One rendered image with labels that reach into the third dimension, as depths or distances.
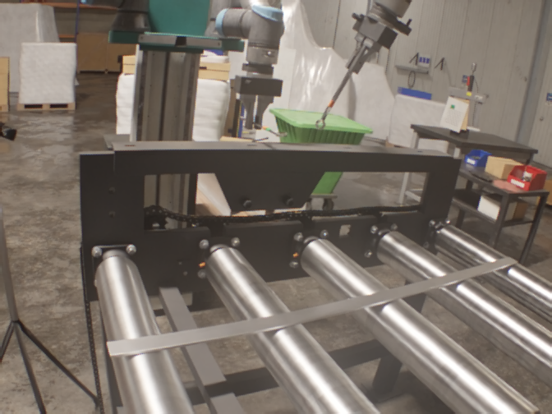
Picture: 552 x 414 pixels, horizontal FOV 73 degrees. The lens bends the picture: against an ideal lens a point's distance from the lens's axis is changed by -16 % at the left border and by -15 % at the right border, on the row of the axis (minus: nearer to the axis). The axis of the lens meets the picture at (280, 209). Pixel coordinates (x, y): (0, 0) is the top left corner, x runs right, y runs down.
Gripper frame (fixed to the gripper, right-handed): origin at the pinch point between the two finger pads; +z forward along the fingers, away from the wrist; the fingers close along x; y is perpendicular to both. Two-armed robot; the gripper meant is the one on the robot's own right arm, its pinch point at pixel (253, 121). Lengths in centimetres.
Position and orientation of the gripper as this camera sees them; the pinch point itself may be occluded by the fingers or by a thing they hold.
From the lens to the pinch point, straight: 126.0
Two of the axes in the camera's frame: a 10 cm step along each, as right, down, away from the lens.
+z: -1.3, 9.3, 3.5
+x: 8.8, -0.5, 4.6
